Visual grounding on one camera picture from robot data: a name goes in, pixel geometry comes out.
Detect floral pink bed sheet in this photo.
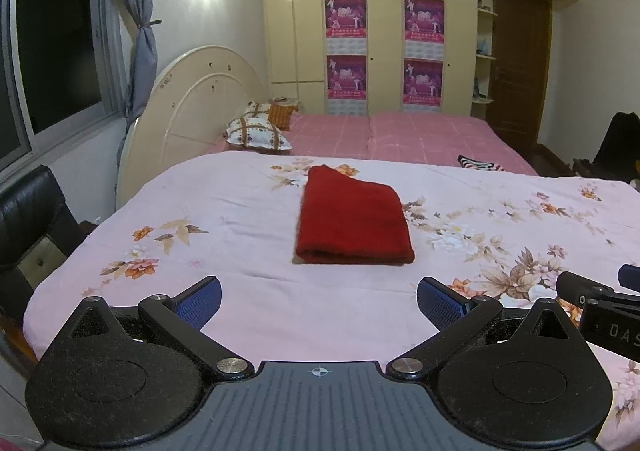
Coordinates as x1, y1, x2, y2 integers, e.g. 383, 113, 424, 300
22, 152, 640, 449

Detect window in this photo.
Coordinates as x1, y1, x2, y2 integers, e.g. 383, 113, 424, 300
0, 0, 123, 172

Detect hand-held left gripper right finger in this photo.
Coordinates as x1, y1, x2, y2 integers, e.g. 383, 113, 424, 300
385, 277, 577, 382

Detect cream corner shelf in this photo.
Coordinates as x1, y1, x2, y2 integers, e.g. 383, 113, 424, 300
470, 0, 498, 107

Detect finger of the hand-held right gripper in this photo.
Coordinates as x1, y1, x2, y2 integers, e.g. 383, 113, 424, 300
618, 264, 640, 293
556, 272, 623, 309

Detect brown wooden door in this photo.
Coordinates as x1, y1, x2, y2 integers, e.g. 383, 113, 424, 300
486, 0, 553, 154

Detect plain pink bed sheet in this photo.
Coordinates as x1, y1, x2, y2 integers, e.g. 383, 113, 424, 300
210, 112, 540, 177

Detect cream round headboard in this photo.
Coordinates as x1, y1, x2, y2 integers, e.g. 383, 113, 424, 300
116, 45, 268, 211

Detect red sequined sweater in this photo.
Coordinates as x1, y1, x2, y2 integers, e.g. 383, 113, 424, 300
292, 164, 416, 265

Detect grey curtain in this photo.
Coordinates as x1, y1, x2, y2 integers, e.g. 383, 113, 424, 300
116, 0, 162, 117

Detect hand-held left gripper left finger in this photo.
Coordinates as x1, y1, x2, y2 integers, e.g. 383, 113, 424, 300
69, 275, 254, 382

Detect striped cloth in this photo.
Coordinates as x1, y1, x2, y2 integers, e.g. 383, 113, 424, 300
457, 154, 506, 172

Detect black leather chair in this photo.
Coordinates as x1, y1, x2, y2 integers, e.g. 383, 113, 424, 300
0, 165, 98, 327

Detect purple wall poster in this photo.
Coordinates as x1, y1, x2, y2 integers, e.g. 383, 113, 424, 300
403, 58, 444, 106
324, 0, 367, 38
404, 0, 446, 43
326, 55, 368, 99

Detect large brown patterned pillow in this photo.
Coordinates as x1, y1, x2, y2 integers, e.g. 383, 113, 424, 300
226, 116, 293, 152

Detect orange cushion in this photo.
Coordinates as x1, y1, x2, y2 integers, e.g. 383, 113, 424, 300
267, 104, 296, 131

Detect black bag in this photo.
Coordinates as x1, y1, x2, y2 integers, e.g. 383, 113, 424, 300
592, 112, 640, 179

